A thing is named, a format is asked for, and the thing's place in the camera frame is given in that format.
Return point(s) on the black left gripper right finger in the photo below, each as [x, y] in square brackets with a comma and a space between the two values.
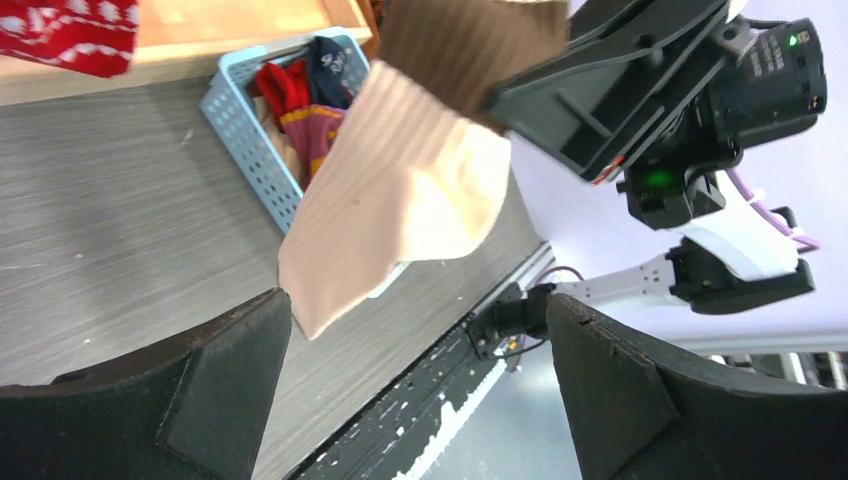
[641, 408]

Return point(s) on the navy sock with white cuff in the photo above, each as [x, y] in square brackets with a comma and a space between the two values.
[326, 61]

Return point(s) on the red santa sock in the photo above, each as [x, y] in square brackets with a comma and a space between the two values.
[285, 88]

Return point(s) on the purple striped sock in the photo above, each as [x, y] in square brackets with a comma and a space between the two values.
[312, 130]

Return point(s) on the light blue plastic basket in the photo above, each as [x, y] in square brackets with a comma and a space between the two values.
[267, 157]

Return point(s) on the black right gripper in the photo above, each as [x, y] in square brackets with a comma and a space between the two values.
[629, 95]

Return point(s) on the wooden hanger stand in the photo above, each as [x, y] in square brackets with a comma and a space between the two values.
[184, 39]

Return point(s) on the red snowflake sock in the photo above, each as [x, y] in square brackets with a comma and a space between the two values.
[92, 37]

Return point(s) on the striped beige sock front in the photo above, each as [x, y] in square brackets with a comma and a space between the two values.
[280, 141]

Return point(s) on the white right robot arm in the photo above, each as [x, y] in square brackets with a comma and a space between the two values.
[735, 255]

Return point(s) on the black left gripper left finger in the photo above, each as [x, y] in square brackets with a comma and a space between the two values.
[194, 405]

